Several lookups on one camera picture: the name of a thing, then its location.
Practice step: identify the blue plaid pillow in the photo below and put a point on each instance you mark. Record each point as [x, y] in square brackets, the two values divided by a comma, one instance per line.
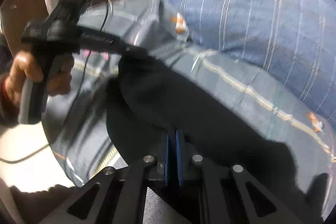
[293, 40]

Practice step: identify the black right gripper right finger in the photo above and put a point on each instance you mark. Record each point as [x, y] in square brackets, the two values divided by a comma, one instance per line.
[208, 193]

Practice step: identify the black pants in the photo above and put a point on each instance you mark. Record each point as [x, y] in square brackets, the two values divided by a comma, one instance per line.
[148, 100]

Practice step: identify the person's left hand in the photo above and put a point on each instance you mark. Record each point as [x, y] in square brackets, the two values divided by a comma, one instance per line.
[25, 66]

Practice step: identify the grey star patterned bedsheet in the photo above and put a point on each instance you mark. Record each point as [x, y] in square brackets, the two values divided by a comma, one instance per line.
[231, 111]

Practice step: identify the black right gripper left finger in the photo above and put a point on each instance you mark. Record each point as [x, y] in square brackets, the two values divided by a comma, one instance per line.
[116, 195]

